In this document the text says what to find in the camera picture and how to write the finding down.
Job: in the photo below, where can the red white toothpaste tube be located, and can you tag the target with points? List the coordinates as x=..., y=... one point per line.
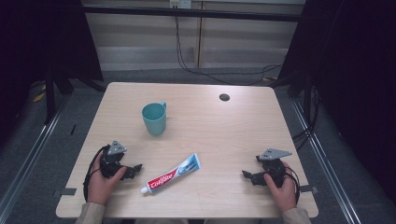
x=169, y=176

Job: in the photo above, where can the aluminium floor rail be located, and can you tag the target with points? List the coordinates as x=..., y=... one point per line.
x=327, y=168
x=29, y=155

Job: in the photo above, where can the grey tape strip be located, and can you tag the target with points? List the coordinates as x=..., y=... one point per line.
x=69, y=191
x=308, y=188

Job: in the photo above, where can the person's left hand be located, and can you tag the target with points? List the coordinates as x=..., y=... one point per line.
x=100, y=186

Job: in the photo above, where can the teal plastic cup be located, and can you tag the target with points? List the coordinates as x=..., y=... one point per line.
x=154, y=119

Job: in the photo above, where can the person's right hand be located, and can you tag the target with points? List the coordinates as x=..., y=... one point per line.
x=282, y=193

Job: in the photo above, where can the white wall socket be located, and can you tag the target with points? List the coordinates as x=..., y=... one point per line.
x=180, y=3

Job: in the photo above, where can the black horizontal bar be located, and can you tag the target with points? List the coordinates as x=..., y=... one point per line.
x=193, y=13

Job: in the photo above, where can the dark round table grommet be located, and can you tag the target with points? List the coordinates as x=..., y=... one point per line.
x=224, y=97

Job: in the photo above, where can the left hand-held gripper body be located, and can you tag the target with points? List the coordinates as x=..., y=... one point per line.
x=111, y=161

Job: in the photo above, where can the black curtain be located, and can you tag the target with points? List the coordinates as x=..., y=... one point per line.
x=351, y=77
x=40, y=40

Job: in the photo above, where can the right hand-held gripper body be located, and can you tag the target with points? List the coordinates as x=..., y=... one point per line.
x=274, y=166

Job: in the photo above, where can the black metal stand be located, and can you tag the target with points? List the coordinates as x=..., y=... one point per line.
x=307, y=93
x=49, y=96

